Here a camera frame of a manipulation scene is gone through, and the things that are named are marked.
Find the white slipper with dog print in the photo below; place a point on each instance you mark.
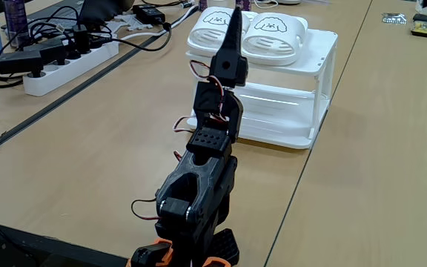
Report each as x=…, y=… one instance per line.
x=206, y=37
x=273, y=48

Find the white plastic shoe rack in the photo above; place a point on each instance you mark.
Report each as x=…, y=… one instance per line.
x=280, y=111

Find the white paper cup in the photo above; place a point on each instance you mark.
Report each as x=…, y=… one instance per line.
x=218, y=3

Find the black power adapter brick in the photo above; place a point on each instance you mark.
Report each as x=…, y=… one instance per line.
x=148, y=14

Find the black plug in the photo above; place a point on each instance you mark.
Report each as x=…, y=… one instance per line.
x=82, y=39

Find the white power strip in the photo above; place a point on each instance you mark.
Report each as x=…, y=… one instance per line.
x=69, y=70

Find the black plug adapter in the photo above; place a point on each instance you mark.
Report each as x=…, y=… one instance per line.
x=48, y=50
x=19, y=61

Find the tall purple drink can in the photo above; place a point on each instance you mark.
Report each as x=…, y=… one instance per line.
x=15, y=22

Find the white plastic bracket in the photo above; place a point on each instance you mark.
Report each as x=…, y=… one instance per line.
x=111, y=26
x=133, y=23

